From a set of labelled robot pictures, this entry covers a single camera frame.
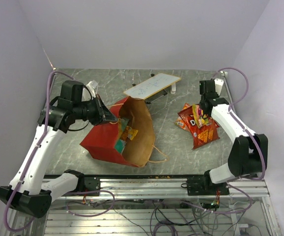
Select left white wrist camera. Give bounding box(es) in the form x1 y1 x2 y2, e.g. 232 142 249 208
83 80 98 101

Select aluminium rail frame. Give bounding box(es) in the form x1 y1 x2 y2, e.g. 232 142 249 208
8 176 282 236

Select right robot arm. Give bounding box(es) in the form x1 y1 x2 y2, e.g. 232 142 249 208
199 79 268 195

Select yellow snack packet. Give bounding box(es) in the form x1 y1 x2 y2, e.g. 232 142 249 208
120 126 138 141

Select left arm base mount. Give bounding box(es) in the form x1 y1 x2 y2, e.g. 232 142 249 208
64 169 100 196

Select teal snack packet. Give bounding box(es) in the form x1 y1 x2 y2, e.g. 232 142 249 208
114 118 129 154

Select red doritos chip bag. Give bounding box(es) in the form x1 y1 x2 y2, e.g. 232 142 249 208
178 106 219 149

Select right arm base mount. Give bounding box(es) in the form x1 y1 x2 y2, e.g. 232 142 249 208
181 171 229 196

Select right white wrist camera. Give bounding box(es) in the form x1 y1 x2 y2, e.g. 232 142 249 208
213 78 225 98

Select red paper bag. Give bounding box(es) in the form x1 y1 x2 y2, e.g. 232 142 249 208
80 96 155 168

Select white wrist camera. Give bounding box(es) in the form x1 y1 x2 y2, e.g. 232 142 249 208
213 78 225 98
83 80 98 101

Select orange reeses snack bag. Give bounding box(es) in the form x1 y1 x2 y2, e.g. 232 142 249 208
174 103 190 132

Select small whiteboard yellow frame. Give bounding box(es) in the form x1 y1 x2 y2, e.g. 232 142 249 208
123 73 181 100

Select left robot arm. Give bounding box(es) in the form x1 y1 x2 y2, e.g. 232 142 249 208
0 80 117 218

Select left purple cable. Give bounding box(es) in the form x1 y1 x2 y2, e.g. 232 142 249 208
3 71 75 232

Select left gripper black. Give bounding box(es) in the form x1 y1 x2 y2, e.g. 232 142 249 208
73 94 118 125

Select loose wires under table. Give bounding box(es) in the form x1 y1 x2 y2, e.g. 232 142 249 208
65 189 256 236

